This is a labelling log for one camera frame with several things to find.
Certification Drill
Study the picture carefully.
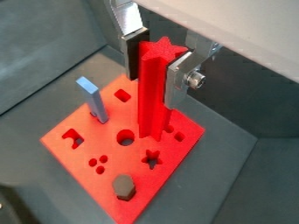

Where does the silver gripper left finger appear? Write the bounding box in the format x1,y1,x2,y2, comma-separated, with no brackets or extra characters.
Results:
104,0,149,81

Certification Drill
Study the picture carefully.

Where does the blue slotted block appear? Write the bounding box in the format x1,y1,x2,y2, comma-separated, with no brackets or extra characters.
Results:
76,76,108,123

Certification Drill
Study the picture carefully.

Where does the red star prism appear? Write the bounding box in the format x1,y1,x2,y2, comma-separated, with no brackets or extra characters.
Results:
137,37,187,141

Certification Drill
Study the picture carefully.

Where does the dark brown hexagonal peg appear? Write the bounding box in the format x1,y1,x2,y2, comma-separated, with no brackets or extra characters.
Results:
112,174,136,201

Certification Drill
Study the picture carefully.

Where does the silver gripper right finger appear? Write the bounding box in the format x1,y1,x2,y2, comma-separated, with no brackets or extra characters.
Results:
164,31,221,109

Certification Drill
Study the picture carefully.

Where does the red peg board base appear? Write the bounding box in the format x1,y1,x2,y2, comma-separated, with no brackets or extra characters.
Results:
41,75,204,224

